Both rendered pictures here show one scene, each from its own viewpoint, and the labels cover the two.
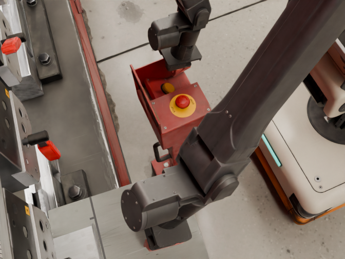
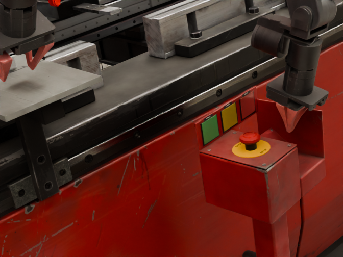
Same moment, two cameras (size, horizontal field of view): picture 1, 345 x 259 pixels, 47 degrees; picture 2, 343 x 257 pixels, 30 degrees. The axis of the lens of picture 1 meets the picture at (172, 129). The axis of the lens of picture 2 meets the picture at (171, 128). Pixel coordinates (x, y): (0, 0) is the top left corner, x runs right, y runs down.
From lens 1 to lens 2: 1.04 m
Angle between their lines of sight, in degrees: 58
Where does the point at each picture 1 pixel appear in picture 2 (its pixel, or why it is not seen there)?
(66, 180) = not seen: hidden behind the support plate
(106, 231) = (13, 74)
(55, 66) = (194, 42)
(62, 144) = (119, 82)
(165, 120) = (219, 147)
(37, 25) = (231, 23)
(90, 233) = not seen: hidden behind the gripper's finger
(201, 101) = (271, 156)
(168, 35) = (268, 31)
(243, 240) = not seen: outside the picture
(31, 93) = (156, 48)
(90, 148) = (124, 93)
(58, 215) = (19, 57)
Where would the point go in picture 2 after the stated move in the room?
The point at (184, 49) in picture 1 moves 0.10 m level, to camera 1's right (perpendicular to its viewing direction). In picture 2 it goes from (287, 71) to (323, 84)
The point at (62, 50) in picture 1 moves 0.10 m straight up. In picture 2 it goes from (223, 47) to (218, 5)
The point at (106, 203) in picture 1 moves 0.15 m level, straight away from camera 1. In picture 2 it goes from (42, 66) to (87, 38)
